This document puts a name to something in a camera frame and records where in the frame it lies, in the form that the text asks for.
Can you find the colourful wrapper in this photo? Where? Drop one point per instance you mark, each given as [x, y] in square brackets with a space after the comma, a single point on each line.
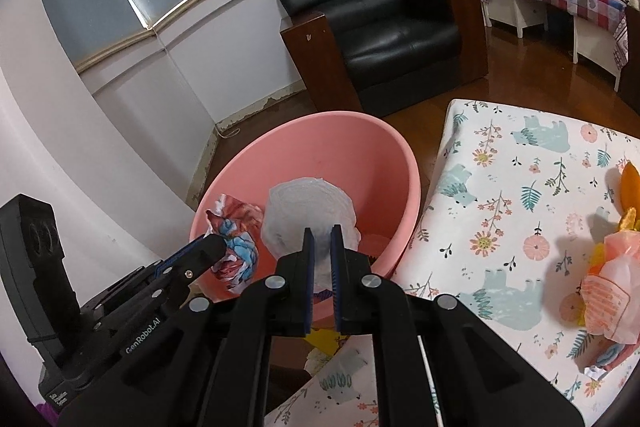
[240, 227]

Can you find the white table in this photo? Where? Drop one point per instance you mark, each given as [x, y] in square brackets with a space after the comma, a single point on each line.
[520, 14]

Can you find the yellow patterned box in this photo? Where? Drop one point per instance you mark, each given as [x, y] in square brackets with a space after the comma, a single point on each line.
[322, 341]

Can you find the orange pink plastic bag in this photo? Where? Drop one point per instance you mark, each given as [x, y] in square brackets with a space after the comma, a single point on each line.
[615, 287]

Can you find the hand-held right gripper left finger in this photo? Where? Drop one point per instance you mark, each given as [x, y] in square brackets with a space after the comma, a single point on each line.
[308, 267]

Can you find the black leather armchair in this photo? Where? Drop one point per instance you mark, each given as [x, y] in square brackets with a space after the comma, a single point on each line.
[390, 32]

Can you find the pink plastic bucket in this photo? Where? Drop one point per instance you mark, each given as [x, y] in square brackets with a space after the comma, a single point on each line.
[325, 147]

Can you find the blue red snack wrapper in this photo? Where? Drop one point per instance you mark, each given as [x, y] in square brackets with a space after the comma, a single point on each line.
[605, 359]

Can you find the floral bed sheet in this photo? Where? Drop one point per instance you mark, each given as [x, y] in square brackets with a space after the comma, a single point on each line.
[500, 207]

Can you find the white plastic bag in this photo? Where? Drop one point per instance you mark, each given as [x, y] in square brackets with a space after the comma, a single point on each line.
[300, 207]

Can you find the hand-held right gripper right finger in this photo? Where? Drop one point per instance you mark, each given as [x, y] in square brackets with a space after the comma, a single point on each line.
[336, 267]

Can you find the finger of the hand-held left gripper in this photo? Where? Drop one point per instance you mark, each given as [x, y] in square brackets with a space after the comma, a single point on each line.
[179, 254]
[211, 252]

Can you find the yellow plastic wrapper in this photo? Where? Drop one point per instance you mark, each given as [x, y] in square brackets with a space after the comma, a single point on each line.
[597, 257]

